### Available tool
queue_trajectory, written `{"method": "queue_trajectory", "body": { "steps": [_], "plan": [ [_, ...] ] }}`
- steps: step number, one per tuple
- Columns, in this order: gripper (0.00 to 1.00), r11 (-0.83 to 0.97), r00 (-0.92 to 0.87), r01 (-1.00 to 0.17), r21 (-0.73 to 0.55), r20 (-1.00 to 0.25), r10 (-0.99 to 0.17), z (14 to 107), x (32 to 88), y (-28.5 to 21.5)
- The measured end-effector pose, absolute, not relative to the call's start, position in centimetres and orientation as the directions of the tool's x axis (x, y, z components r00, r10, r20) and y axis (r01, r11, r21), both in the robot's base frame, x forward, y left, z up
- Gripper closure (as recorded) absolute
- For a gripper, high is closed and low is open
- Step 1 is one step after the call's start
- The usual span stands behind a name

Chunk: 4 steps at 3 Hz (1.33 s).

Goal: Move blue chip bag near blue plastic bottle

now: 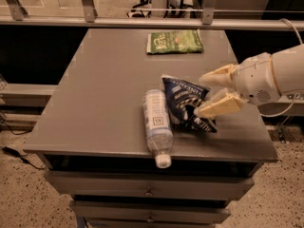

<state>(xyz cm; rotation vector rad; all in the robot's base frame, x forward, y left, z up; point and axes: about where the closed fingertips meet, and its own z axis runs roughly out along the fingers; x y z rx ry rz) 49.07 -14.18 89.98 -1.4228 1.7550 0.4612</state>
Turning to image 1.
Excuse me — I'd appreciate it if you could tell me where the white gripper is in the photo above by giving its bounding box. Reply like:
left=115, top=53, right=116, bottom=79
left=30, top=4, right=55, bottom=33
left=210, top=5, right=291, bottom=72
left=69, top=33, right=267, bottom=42
left=194, top=52, right=280, bottom=119

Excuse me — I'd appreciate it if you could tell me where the blue chip bag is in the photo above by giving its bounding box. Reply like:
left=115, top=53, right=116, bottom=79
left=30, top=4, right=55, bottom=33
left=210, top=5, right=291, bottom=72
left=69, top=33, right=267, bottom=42
left=161, top=75, right=218, bottom=133

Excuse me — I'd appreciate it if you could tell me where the clear plastic water bottle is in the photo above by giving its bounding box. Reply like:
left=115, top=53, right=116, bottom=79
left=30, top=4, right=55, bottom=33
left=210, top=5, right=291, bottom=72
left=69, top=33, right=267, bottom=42
left=143, top=89, right=173, bottom=169

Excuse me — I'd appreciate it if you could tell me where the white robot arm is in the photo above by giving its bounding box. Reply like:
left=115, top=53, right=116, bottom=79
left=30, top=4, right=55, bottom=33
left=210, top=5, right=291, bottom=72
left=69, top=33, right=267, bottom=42
left=194, top=44, right=304, bottom=118

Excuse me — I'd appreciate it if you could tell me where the green chip bag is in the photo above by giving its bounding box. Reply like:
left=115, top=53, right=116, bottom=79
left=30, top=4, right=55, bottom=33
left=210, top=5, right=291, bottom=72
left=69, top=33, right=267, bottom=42
left=146, top=29, right=204, bottom=54

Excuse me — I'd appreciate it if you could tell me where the upper drawer knob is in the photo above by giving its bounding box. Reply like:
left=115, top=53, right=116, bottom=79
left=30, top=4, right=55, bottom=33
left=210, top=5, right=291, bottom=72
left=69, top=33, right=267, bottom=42
left=144, top=188, right=154, bottom=198

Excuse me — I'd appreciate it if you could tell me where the drawer knob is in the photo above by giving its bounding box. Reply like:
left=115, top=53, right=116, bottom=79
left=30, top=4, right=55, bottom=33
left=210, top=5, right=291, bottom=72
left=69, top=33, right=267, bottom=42
left=146, top=215, right=155, bottom=223
left=144, top=188, right=154, bottom=198

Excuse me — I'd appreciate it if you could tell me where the grey drawer cabinet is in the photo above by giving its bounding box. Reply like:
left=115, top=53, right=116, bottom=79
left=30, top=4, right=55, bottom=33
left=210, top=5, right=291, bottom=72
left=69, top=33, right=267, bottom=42
left=25, top=28, right=277, bottom=228

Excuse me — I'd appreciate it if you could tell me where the lower drawer knob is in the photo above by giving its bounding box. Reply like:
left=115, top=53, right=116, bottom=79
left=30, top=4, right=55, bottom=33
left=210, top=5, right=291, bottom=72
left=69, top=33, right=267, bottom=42
left=146, top=215, right=155, bottom=223

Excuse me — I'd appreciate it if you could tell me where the metal railing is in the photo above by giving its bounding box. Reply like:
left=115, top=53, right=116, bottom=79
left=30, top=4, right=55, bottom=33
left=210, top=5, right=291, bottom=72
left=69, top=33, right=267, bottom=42
left=0, top=0, right=304, bottom=31

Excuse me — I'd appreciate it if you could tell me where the black floor cable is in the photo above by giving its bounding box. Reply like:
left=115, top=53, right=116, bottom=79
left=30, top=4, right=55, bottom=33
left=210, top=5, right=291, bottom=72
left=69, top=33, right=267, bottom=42
left=0, top=111, right=48, bottom=171

